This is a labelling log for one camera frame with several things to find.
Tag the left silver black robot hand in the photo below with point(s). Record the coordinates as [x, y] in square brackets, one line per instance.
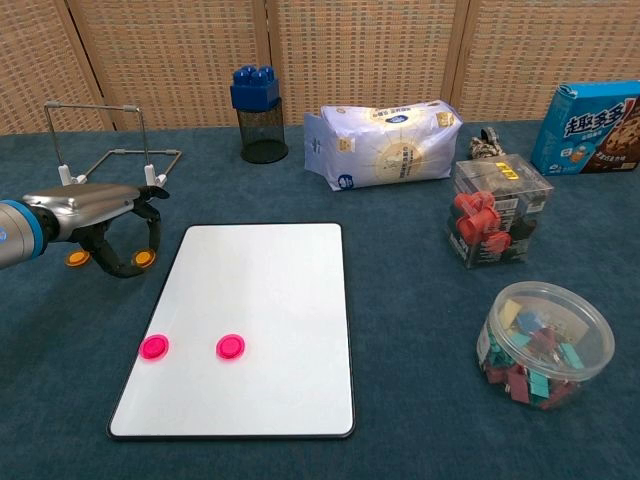
[90, 205]

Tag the orange button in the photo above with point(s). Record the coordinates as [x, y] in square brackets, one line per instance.
[143, 258]
[78, 259]

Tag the pink button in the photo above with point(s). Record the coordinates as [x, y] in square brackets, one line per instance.
[155, 347]
[230, 346]

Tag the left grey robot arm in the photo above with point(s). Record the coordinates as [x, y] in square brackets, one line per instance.
[15, 235]

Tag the white magnetic board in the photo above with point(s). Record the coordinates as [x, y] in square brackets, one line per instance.
[250, 325]

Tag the black mesh pen holder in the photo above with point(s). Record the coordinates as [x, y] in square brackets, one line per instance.
[262, 135]

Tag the blue toy building block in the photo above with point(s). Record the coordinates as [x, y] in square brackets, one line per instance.
[252, 90]

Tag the woven bamboo folding screen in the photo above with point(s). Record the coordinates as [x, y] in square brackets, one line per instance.
[350, 60]

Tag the white tissue pack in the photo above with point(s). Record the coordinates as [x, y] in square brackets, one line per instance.
[385, 145]

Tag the blue felt table cover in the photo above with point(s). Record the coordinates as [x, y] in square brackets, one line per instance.
[415, 300]

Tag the clear box of red clips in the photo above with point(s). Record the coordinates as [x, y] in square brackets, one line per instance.
[495, 215]

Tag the round tub of binder clips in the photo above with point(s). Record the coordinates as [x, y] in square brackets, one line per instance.
[542, 345]

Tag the blue cookie box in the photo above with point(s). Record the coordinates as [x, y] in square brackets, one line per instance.
[585, 135]

